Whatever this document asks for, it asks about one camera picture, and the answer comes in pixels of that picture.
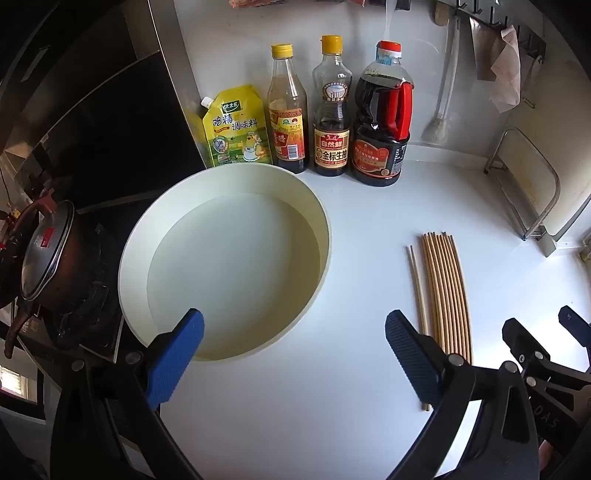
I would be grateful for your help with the black gas stove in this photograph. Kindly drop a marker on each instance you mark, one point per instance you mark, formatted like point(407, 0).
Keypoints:
point(99, 295)

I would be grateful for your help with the vinegar bottle with yellow cap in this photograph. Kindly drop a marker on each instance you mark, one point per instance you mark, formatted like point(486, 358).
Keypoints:
point(287, 138)

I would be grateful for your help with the black range hood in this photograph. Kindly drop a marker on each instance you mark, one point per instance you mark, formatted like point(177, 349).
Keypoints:
point(115, 115)

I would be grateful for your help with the yellow seasoning pouch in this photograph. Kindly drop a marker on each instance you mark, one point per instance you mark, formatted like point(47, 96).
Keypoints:
point(235, 134)

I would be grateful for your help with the dark pot with metal lid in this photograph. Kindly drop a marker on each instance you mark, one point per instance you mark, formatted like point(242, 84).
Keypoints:
point(55, 267)

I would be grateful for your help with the white hanging cloth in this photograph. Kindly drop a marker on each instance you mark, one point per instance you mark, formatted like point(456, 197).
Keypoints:
point(505, 78)

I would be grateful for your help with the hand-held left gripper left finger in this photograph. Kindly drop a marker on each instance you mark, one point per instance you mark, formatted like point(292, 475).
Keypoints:
point(178, 355)

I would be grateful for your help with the brown hanging cloth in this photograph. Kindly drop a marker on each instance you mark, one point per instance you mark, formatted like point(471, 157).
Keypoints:
point(482, 50)

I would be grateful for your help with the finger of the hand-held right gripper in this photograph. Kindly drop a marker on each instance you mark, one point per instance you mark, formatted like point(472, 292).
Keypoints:
point(575, 323)
point(519, 339)

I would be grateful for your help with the metal board rack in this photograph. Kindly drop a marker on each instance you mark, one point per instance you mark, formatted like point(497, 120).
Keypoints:
point(547, 203)

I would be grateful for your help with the wall hook rail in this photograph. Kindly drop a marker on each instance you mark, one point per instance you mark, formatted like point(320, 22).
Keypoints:
point(531, 44)

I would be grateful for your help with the bunch of wooden chopsticks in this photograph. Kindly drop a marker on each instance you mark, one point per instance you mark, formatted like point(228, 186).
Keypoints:
point(445, 295)

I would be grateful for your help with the person's right hand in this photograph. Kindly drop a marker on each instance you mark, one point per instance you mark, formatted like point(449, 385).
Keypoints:
point(546, 457)

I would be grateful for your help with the soy sauce bottle yellow cap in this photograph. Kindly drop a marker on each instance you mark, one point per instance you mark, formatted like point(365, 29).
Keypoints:
point(330, 147)

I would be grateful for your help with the white round tray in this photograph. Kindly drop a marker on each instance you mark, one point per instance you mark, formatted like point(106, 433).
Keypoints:
point(231, 258)

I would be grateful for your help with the white dish brush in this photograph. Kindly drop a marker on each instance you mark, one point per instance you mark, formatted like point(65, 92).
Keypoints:
point(436, 131)

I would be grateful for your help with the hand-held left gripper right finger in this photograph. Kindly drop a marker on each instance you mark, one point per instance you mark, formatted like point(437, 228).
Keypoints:
point(411, 355)

